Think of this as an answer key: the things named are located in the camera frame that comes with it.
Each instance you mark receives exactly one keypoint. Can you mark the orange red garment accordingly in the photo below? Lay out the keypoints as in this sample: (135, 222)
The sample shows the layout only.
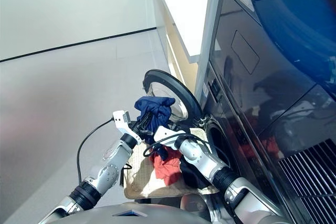
(166, 167)

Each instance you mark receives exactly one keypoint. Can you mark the black garment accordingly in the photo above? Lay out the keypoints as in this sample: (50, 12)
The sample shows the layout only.
(191, 174)

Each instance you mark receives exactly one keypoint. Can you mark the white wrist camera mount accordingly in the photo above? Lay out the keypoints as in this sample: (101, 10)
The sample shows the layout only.
(123, 127)
(165, 133)

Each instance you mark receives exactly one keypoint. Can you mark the round washing machine door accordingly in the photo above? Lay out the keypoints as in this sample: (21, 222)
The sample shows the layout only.
(183, 90)

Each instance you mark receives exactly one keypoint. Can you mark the white counter cabinet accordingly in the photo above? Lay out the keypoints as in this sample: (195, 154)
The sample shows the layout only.
(178, 11)

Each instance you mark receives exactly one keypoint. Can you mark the dark grey stacked dryer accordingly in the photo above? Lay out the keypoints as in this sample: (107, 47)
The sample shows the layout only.
(262, 51)

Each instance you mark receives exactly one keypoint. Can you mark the pale woven laundry basket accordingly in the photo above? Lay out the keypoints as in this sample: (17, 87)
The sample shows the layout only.
(141, 176)

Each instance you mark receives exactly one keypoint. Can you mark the silver robot torso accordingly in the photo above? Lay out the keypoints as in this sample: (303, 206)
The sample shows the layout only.
(131, 216)

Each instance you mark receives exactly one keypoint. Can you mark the white tall cabinet panel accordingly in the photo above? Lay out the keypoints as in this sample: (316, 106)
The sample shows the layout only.
(207, 24)

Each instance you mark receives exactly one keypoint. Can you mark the navy blue garment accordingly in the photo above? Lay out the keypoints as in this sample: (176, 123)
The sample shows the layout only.
(155, 106)

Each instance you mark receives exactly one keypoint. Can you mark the grey washing machine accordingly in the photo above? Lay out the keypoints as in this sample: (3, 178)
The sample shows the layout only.
(236, 142)

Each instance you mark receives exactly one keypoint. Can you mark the black ribbed vent grille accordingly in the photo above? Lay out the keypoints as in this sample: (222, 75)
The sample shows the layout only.
(309, 182)

